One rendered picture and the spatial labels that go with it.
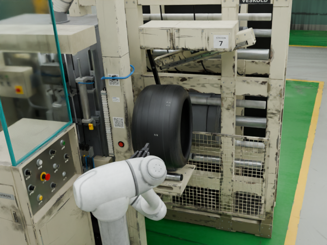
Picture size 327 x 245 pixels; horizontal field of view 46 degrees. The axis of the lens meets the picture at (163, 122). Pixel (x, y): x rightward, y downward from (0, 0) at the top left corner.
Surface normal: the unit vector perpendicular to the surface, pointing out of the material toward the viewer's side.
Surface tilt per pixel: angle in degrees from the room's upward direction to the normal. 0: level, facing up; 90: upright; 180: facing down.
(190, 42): 90
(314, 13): 90
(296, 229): 0
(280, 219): 0
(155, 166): 53
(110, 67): 90
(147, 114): 49
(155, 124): 60
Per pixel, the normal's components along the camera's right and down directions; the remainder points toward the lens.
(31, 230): -0.33, 0.41
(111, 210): 0.37, 0.47
